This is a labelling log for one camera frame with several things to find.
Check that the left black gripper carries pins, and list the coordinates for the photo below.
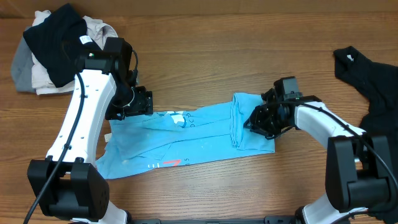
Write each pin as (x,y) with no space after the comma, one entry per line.
(143,104)

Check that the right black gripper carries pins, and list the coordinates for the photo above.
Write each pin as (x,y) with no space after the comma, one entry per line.
(255,118)

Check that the light blue t-shirt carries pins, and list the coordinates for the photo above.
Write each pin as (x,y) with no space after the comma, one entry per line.
(179,138)

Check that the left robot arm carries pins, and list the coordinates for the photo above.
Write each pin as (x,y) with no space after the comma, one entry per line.
(67,184)

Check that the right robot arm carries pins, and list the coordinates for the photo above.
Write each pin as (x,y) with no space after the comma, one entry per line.
(359,177)

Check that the small white paper tag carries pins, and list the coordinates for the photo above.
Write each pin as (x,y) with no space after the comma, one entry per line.
(107,137)

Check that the folded beige shirt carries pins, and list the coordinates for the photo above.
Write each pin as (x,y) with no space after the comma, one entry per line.
(97,30)

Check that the folded black shirt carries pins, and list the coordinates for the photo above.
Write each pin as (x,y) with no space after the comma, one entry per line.
(56,43)

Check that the black shirt on right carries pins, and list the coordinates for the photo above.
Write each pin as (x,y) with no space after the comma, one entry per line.
(378,83)

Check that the folded grey garment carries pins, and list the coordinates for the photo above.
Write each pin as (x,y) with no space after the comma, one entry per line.
(21,68)

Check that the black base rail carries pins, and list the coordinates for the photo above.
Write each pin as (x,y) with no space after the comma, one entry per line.
(211,221)

